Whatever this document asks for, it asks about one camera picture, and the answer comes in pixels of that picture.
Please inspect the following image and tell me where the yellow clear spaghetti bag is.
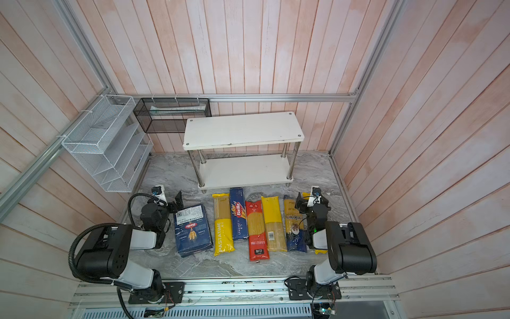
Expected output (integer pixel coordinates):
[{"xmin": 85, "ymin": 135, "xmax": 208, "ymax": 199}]
[{"xmin": 262, "ymin": 196, "xmax": 287, "ymax": 252}]

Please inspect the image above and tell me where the red spaghetti bag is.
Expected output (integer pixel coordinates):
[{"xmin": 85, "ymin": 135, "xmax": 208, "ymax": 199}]
[{"xmin": 246, "ymin": 201, "xmax": 270, "ymax": 261}]

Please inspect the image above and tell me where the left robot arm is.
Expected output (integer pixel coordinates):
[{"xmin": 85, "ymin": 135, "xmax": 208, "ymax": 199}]
[{"xmin": 68, "ymin": 186, "xmax": 185, "ymax": 307}]

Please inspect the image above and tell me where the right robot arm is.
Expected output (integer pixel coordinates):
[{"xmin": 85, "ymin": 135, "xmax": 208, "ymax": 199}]
[{"xmin": 287, "ymin": 188, "xmax": 377, "ymax": 300}]

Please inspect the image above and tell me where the wide blue Barilla pasta box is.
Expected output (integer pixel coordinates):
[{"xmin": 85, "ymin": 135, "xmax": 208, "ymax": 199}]
[{"xmin": 174, "ymin": 204, "xmax": 213, "ymax": 257}]

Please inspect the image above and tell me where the white two-tier shelf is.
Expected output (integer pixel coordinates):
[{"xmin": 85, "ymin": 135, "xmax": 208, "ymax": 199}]
[{"xmin": 183, "ymin": 111, "xmax": 305, "ymax": 192}]

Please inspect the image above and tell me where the yellow spaghetti bag far right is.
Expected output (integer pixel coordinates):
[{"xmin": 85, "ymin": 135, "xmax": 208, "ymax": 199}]
[{"xmin": 304, "ymin": 194, "xmax": 329, "ymax": 255}]

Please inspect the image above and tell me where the dark blue spaghetti bag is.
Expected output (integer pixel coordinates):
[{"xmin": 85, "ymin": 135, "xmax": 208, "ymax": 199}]
[{"xmin": 283, "ymin": 195, "xmax": 308, "ymax": 253}]

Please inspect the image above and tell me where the yellow Pastatime spaghetti bag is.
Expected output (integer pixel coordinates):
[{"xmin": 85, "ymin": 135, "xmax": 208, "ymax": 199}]
[{"xmin": 212, "ymin": 194, "xmax": 235, "ymax": 257}]

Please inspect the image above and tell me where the narrow blue Barilla spaghetti box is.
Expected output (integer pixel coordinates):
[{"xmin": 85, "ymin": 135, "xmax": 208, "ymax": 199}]
[{"xmin": 229, "ymin": 187, "xmax": 248, "ymax": 240}]

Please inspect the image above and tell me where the black mesh basket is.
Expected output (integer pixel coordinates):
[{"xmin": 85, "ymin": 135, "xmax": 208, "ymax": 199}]
[{"xmin": 134, "ymin": 97, "xmax": 212, "ymax": 134}]

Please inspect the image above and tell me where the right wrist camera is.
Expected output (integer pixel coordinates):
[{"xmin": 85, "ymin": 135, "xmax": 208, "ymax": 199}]
[{"xmin": 307, "ymin": 186, "xmax": 322, "ymax": 207}]

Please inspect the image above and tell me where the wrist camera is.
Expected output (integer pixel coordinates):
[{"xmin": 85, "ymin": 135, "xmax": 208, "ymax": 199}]
[
  {"xmin": 151, "ymin": 185, "xmax": 167, "ymax": 207},
  {"xmin": 307, "ymin": 186, "xmax": 322, "ymax": 207}
]

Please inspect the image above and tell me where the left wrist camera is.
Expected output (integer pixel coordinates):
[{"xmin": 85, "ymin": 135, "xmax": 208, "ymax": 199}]
[{"xmin": 151, "ymin": 185, "xmax": 167, "ymax": 207}]

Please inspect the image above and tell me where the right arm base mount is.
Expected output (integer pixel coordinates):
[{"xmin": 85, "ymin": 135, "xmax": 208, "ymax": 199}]
[{"xmin": 284, "ymin": 276, "xmax": 342, "ymax": 302}]

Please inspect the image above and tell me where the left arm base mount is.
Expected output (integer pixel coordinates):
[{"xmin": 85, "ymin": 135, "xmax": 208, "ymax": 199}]
[{"xmin": 128, "ymin": 281, "xmax": 185, "ymax": 304}]

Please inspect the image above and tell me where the white wire mesh organizer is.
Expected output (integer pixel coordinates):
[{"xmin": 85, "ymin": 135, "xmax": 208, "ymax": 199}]
[{"xmin": 62, "ymin": 95, "xmax": 154, "ymax": 193}]

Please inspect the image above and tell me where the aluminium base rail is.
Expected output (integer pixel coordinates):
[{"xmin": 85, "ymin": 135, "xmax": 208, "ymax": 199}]
[{"xmin": 69, "ymin": 275, "xmax": 406, "ymax": 318}]

